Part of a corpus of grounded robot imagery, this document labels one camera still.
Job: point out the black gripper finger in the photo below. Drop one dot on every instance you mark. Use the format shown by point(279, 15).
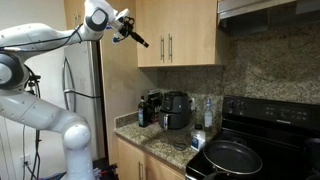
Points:
point(139, 39)

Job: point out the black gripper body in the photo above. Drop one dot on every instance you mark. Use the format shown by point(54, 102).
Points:
point(127, 27)

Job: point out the black air fryer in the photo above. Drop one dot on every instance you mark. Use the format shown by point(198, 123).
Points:
point(175, 112)

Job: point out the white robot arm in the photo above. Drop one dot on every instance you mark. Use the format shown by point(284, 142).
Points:
point(20, 43)

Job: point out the wooden cabinet above fridge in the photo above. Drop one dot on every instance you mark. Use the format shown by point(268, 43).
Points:
point(74, 12)

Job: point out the lower wooden counter cabinet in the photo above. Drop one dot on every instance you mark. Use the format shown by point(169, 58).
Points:
point(135, 162)

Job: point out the black red coffee bag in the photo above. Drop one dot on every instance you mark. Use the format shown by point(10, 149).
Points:
point(154, 102)

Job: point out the dark green wine bottle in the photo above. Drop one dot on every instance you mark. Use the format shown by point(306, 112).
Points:
point(142, 113)

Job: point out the stainless range hood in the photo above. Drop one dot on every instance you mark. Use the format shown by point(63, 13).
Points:
point(241, 17)

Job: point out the clear glass bottle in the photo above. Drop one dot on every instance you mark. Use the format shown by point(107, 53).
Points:
point(208, 115)

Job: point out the steel kitchen scissors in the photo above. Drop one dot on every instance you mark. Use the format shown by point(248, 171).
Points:
point(180, 146)

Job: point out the near black frying pan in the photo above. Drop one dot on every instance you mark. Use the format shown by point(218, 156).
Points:
point(230, 159)

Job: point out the black electric stove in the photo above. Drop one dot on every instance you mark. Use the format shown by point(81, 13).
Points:
point(284, 134)

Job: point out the white wall outlet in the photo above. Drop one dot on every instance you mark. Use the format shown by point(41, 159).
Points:
point(25, 160)

